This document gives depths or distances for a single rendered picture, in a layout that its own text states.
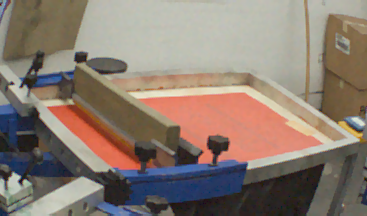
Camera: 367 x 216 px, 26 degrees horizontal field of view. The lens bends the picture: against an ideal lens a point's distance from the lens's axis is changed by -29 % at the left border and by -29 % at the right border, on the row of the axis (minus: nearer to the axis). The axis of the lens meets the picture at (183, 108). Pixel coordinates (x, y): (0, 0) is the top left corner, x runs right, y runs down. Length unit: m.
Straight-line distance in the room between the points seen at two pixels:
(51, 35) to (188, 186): 2.40
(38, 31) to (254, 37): 1.39
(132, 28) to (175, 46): 0.28
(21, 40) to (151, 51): 0.93
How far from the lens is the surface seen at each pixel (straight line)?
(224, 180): 2.00
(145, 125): 2.06
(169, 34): 4.76
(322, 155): 2.23
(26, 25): 4.16
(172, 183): 1.92
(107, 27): 4.54
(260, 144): 2.30
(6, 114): 1.97
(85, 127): 2.23
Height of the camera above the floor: 1.71
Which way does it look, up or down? 18 degrees down
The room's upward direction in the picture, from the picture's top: 9 degrees clockwise
